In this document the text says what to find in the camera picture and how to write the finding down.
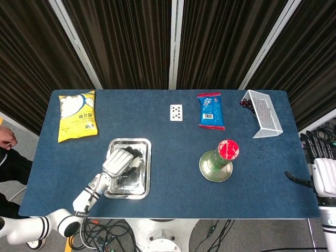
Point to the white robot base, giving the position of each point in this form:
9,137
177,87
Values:
162,236

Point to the blue felt table cover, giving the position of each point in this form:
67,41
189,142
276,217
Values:
178,183

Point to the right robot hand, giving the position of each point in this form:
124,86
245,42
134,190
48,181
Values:
325,176

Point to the dark brown pleated curtain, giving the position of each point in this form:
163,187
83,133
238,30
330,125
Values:
26,65
126,42
223,42
309,65

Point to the round steel plate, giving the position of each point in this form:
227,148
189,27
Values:
215,176

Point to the yellow snack bag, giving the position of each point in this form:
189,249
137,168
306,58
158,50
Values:
77,123

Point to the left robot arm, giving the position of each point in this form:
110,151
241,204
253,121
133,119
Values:
84,197

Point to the rectangular steel tray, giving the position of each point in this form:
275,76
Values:
147,168

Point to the yellow floor tape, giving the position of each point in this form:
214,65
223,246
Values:
68,244

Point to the orange plastic block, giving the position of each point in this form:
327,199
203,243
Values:
95,221

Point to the white sneaker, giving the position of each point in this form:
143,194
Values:
36,243

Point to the white partition frame post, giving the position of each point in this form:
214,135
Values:
317,122
76,42
267,44
18,123
175,42

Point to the playing card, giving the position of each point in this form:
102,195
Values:
176,113

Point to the bystander bare hand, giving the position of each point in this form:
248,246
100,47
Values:
6,137

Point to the dark red grape bunch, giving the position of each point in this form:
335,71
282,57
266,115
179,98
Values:
245,104

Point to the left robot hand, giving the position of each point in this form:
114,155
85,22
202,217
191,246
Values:
118,162

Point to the blue snack packet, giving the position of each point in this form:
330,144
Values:
211,113

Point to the person black trousers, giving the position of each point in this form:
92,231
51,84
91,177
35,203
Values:
13,168

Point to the green red-lidded chip can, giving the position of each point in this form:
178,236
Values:
227,151

